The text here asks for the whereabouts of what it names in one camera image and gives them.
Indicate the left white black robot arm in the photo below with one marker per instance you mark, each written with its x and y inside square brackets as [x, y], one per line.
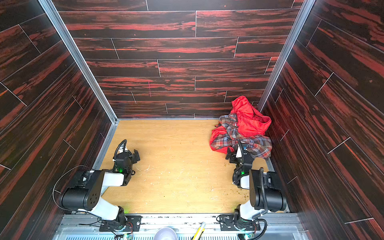
[84, 193]

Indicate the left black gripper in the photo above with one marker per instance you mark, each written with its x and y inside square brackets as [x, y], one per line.
[127, 153]

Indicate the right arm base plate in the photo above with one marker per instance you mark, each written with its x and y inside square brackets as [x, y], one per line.
[228, 222]

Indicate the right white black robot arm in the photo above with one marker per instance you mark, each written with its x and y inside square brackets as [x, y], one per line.
[265, 192]

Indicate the red jacket cloth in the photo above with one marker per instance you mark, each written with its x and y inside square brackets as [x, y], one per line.
[259, 123]

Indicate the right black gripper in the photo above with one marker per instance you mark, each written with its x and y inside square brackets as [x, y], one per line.
[237, 156]

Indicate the grey red plaid shirt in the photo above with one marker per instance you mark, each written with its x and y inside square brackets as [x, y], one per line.
[226, 137]

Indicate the yellow handled tool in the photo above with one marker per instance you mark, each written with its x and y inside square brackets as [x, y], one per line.
[199, 232]

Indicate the grey round bowl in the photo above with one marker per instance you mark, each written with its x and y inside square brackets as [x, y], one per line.
[165, 233]

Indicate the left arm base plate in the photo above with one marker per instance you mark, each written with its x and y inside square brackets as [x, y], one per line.
[131, 223]

